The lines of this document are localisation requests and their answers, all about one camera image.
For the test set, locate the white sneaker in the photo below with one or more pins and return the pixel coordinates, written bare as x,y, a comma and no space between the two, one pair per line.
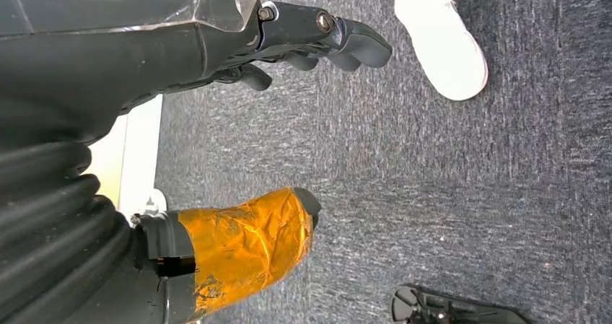
440,44

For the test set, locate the black plastic floor base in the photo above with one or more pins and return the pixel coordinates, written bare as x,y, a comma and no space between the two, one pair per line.
454,310

